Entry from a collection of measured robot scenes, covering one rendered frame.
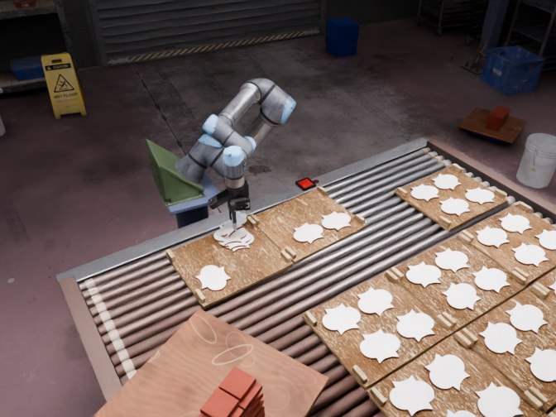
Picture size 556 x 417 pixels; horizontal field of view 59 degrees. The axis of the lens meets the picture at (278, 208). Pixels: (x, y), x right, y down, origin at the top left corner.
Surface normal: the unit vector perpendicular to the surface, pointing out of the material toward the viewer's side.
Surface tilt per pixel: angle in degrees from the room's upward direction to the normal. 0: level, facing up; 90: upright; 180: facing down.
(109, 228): 0
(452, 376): 0
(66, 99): 78
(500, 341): 0
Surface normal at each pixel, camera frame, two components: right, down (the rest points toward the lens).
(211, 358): 0.00, -0.79
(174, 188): 0.44, 0.55
